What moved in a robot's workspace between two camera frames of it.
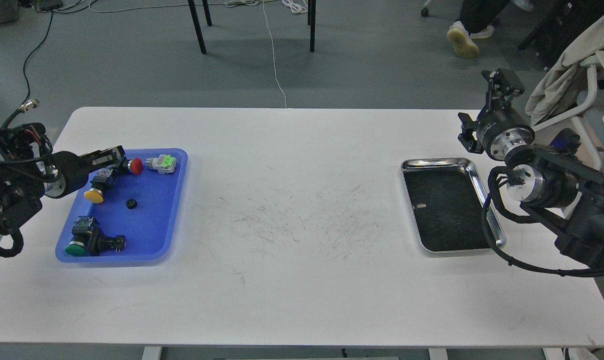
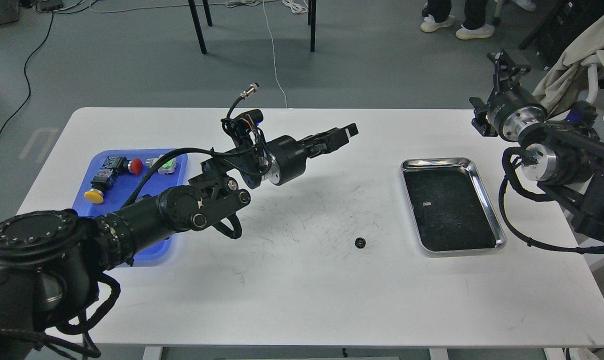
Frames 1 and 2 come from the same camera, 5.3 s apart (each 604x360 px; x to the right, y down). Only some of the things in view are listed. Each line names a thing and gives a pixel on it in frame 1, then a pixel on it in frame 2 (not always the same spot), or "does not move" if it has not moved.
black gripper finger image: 107,161 → 327,143
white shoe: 459,38 → 485,30
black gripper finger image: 113,154 → 332,137
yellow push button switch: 100,183 does not move
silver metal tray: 447,201 does not move
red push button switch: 135,166 does not move
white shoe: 485,33 → 429,25
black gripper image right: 501,128 → 512,108
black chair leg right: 311,21 does not move
